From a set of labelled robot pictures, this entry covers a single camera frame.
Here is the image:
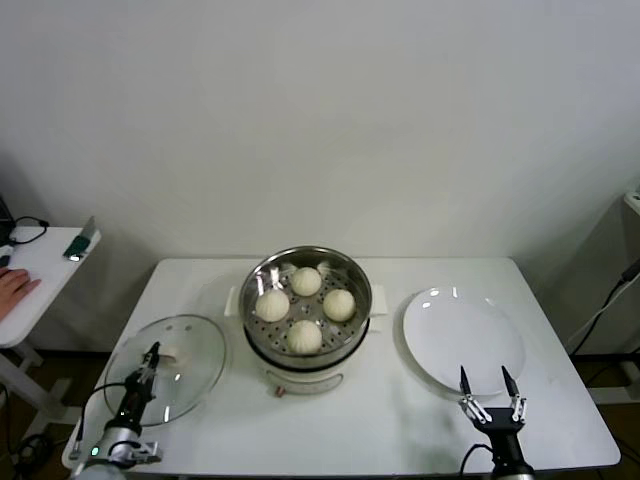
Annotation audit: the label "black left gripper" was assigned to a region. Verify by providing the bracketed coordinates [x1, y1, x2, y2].
[118, 342, 163, 427]

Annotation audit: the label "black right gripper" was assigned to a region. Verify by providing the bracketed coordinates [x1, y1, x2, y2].
[458, 364, 528, 465]

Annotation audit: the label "round glass pot lid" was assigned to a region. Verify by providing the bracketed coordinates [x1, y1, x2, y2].
[102, 313, 229, 429]

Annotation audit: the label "white steamed baozi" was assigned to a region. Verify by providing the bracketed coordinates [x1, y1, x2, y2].
[286, 320, 324, 355]
[255, 289, 291, 323]
[322, 288, 358, 323]
[290, 266, 323, 297]

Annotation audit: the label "perforated steel steamer basket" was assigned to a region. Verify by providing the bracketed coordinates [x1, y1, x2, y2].
[223, 245, 389, 369]

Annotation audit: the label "bare person hand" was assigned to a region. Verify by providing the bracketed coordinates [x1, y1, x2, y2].
[0, 267, 42, 321]

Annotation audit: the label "large white round plate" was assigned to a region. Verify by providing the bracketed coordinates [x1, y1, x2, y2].
[402, 285, 527, 397]

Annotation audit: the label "white side table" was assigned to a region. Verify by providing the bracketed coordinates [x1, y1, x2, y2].
[0, 225, 104, 436]

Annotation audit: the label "green and grey tool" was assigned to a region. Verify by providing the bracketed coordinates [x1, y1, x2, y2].
[62, 215, 97, 262]

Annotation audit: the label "white electric cooker base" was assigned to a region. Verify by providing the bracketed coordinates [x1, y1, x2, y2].
[243, 314, 384, 399]

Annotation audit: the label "dark laptop computer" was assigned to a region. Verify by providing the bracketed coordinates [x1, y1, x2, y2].
[0, 194, 14, 246]

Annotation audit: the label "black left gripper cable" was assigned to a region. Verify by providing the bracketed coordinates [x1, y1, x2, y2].
[74, 382, 132, 459]

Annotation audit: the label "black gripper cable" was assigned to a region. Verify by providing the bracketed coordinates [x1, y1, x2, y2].
[459, 443, 496, 474]
[74, 382, 132, 459]

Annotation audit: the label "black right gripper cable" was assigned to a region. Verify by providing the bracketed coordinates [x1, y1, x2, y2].
[459, 443, 496, 474]

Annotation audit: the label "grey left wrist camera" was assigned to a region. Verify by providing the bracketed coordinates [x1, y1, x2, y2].
[127, 438, 164, 464]

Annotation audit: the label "white power cable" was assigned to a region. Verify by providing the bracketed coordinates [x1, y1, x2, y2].
[569, 294, 619, 351]

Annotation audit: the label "black floor cables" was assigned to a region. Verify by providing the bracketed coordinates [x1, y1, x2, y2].
[9, 432, 56, 469]

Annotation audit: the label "black power cable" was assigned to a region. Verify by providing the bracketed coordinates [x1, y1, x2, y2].
[567, 277, 626, 356]

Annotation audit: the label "thin black desk cable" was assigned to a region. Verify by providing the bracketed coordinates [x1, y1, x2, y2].
[7, 215, 50, 247]

